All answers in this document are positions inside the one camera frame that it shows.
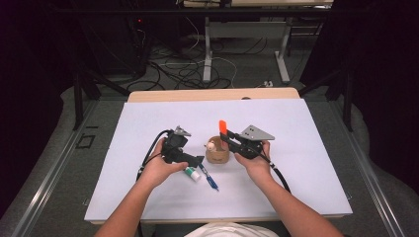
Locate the blue pen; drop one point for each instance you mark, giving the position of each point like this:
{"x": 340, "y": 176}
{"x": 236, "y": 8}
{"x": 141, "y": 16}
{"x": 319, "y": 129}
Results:
{"x": 209, "y": 179}

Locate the dark curtain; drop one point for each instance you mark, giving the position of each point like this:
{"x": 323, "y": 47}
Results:
{"x": 385, "y": 82}
{"x": 29, "y": 82}

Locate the person's white shirt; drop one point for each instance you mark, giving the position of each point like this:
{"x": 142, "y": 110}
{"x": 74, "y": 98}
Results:
{"x": 230, "y": 231}

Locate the black computer tower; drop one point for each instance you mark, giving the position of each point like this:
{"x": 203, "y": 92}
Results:
{"x": 122, "y": 46}

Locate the person's right hand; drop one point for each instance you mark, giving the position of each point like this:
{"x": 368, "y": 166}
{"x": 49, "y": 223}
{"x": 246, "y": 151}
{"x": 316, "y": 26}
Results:
{"x": 258, "y": 168}

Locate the white green glue stick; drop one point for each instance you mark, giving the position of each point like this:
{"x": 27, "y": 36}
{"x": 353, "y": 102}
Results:
{"x": 193, "y": 174}

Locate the metal floor rail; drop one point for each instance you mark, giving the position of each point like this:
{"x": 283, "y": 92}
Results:
{"x": 49, "y": 177}
{"x": 369, "y": 177}

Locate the black crossbar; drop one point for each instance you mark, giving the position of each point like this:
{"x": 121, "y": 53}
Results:
{"x": 131, "y": 11}

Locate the black metal stand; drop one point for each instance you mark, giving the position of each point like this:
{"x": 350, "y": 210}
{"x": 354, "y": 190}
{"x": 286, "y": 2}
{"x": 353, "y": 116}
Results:
{"x": 78, "y": 98}
{"x": 347, "y": 98}

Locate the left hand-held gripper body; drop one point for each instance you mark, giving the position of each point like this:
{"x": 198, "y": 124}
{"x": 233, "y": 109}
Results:
{"x": 173, "y": 146}

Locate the person's left hand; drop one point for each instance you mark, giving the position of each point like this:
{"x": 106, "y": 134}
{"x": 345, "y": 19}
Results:
{"x": 156, "y": 171}

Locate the white desk frame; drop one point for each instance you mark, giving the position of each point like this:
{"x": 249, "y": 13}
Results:
{"x": 207, "y": 49}

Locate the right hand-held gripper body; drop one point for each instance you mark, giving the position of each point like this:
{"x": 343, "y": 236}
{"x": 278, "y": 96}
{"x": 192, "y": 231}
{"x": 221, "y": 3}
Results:
{"x": 252, "y": 144}

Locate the white power plug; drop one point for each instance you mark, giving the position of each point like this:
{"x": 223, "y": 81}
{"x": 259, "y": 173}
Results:
{"x": 268, "y": 84}

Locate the white table cover sheet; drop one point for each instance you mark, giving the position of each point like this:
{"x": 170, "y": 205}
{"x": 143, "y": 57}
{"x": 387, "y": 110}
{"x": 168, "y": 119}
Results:
{"x": 296, "y": 125}

